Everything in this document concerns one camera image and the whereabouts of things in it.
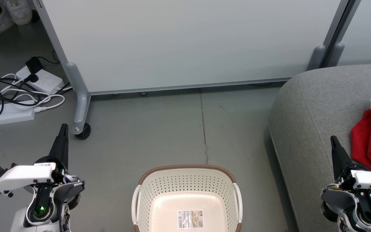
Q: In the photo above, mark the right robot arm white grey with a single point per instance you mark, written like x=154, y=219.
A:
x=362, y=209

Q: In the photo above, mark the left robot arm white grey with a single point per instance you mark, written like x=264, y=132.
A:
x=43, y=209

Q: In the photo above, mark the white partition panel grey frame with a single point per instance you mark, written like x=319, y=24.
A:
x=188, y=42

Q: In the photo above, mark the partition caster wheel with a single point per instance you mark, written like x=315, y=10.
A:
x=84, y=132

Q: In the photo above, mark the cream laundry basket brown rim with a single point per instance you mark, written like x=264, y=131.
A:
x=188, y=199

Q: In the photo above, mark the grey framed partition with feet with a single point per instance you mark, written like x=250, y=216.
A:
x=366, y=32

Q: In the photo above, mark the paper label sticker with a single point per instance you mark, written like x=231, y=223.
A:
x=190, y=219

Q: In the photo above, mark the grey fabric sofa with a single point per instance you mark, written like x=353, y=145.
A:
x=308, y=122

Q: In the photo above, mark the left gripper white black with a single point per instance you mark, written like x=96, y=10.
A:
x=24, y=177

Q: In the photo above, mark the long white power strip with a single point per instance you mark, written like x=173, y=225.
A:
x=10, y=114

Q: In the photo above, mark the wide white power strip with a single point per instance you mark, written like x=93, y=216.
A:
x=47, y=80

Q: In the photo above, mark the black power adapter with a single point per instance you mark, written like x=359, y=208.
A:
x=34, y=65

